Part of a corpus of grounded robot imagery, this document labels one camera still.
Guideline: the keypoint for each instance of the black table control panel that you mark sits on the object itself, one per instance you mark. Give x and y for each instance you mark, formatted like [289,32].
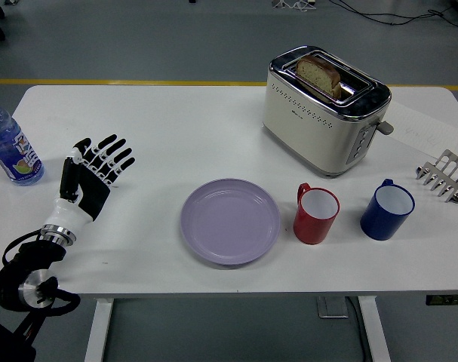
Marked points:
[447,300]

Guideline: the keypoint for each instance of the blue mug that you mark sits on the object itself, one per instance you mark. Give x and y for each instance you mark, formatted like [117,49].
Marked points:
[384,215]

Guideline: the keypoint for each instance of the grey floor socket box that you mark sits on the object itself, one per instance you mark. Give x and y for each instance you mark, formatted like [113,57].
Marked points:
[332,307]

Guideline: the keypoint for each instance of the blue-capped drink bottle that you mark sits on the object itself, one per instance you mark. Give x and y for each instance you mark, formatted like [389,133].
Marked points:
[11,151]

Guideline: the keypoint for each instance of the lilac round plate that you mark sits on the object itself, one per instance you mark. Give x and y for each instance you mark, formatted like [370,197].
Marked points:
[230,222]

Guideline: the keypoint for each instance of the white table leg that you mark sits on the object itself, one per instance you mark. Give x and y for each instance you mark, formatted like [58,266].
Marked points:
[98,332]
[372,332]

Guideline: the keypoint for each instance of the cream and chrome toaster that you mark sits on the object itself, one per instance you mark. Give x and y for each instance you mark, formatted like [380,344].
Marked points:
[319,128]

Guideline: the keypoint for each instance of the silver metal toast rack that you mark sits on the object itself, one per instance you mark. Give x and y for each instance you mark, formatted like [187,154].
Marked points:
[444,173]

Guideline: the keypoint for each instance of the yellow floor tape line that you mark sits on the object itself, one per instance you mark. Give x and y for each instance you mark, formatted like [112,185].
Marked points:
[138,82]

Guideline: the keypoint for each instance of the red mug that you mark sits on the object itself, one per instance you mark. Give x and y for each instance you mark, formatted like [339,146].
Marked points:
[314,216]

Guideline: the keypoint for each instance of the white paper sheet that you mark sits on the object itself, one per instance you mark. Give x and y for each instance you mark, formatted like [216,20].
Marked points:
[421,128]

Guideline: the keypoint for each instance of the brown bread slice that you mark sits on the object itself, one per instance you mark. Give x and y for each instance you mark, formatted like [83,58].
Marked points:
[320,77]

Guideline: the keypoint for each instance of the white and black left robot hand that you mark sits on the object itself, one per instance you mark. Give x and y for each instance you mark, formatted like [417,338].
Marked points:
[89,181]

